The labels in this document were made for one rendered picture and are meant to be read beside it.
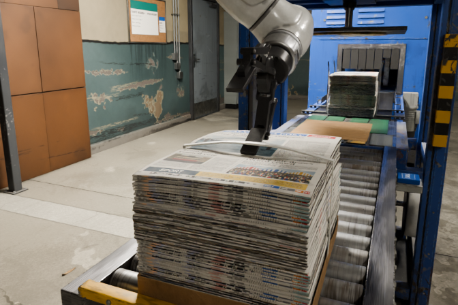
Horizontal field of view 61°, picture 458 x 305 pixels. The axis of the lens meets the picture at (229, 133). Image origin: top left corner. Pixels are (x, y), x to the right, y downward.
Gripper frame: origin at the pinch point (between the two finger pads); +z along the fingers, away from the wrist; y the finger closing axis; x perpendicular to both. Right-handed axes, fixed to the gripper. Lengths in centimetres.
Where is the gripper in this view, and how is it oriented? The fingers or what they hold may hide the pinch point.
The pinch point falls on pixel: (243, 120)
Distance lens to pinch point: 66.8
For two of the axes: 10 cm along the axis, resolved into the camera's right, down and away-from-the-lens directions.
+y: 1.8, 7.7, 6.1
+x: -9.2, -0.9, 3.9
